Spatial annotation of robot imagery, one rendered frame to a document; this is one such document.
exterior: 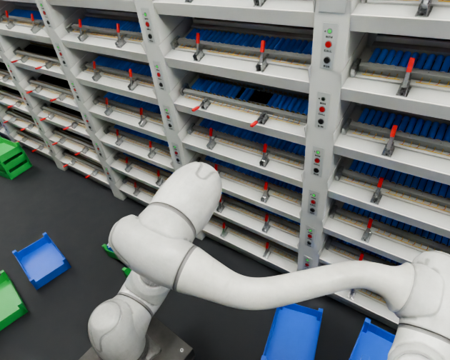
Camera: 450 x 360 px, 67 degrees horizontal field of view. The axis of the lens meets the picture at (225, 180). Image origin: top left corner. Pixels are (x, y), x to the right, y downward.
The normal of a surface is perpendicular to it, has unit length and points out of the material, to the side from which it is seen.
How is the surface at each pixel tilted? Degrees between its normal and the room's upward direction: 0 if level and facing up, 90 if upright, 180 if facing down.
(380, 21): 108
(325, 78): 90
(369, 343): 0
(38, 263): 0
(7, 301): 0
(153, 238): 14
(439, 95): 18
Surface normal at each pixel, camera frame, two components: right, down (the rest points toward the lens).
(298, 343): -0.09, -0.77
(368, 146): -0.26, -0.56
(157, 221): 0.00, -0.59
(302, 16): -0.51, 0.77
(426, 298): -0.25, -0.36
